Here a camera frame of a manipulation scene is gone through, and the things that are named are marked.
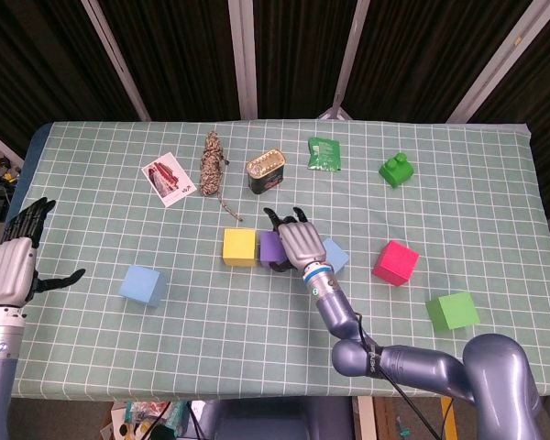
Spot green foam cube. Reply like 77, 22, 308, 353
425, 291, 481, 333

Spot colourful floor clutter pile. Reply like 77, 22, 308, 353
109, 399, 198, 440

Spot green studded toy brick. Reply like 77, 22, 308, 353
379, 154, 415, 189

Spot white frame post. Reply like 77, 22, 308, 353
318, 0, 372, 121
80, 0, 152, 122
227, 0, 259, 121
446, 0, 546, 124

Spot white table leg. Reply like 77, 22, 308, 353
353, 396, 378, 440

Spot yellow foam cube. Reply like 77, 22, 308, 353
222, 227, 259, 268

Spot white photo card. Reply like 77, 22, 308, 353
141, 153, 197, 208

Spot green snack packet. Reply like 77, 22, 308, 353
306, 136, 342, 172

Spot camouflage rope bundle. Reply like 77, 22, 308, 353
197, 131, 244, 223

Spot dark green meat tin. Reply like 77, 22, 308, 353
245, 147, 287, 195

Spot green checked tablecloth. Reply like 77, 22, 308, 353
0, 119, 550, 399

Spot pink foam cube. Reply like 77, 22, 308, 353
371, 240, 421, 288

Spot purple foam cube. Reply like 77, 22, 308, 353
258, 230, 288, 268

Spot light blue foam cube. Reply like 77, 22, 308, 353
323, 237, 351, 276
118, 264, 169, 308

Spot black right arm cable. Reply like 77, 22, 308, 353
355, 313, 446, 440

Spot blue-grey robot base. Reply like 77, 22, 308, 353
196, 397, 354, 440

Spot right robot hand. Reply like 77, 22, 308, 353
263, 206, 328, 274

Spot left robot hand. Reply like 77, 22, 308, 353
0, 197, 86, 309

